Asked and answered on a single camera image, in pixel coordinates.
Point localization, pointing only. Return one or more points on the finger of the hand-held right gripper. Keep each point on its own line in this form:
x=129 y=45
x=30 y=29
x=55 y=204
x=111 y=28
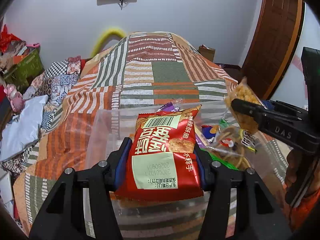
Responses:
x=246 y=111
x=271 y=104

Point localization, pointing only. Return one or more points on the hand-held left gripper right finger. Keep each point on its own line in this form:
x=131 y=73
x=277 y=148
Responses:
x=201 y=162

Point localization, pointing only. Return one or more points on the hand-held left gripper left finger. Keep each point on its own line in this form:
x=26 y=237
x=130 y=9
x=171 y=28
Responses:
x=122 y=160

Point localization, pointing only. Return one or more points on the clear packet of fried puffs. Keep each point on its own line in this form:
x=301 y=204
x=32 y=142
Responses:
x=241 y=93

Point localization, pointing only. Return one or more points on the blue snack packet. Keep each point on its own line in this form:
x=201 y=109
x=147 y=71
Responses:
x=211 y=131

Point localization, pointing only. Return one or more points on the clear green-edged snack packet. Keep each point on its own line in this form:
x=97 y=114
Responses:
x=230 y=145

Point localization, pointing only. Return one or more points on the red snack packet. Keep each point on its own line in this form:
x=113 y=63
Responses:
x=162 y=155

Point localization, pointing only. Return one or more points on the clear plastic storage container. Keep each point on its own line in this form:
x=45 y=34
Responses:
x=155 y=212

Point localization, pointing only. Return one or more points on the purple snack packet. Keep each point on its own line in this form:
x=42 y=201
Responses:
x=170 y=107

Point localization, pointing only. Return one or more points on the person's right forearm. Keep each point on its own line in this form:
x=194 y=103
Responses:
x=308 y=210

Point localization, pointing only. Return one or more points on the person's right hand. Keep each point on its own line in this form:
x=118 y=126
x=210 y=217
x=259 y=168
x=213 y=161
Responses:
x=292 y=167

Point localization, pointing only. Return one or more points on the white sliding wardrobe door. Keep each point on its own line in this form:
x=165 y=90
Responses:
x=297 y=80

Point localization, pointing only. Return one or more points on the brown wooden door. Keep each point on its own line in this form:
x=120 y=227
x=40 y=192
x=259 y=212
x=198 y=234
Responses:
x=275 y=42

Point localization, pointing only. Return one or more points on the small brown cardboard box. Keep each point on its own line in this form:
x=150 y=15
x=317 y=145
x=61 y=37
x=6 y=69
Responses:
x=207 y=52

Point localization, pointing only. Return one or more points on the striped patchwork blanket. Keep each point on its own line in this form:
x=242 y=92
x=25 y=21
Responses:
x=150 y=72

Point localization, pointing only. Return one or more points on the checkered patchwork quilt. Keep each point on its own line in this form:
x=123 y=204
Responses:
x=57 y=80

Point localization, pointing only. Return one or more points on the white cloth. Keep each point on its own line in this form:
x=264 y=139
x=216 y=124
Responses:
x=22 y=127

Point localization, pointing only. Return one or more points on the pink bunny toy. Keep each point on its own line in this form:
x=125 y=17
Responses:
x=13 y=96

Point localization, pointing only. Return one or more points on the yellow foam tube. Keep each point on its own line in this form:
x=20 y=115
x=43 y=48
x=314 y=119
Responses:
x=110 y=33

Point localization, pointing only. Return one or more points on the green cardboard box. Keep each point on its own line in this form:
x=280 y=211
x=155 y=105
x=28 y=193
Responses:
x=27 y=65

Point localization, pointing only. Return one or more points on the red plastic bag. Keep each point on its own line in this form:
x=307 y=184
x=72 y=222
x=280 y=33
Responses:
x=8 y=38

